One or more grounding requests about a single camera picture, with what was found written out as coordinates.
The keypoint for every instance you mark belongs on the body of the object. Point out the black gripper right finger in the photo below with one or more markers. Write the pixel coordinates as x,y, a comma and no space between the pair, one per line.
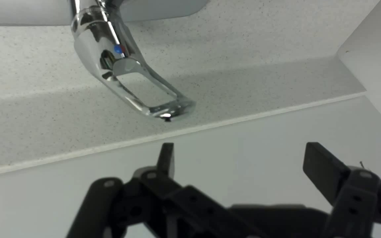
353,194

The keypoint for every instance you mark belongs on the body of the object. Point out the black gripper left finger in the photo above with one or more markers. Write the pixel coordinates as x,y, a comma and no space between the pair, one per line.
151,199

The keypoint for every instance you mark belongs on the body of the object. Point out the chrome faucet handle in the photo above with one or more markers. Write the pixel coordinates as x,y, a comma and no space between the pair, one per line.
107,50

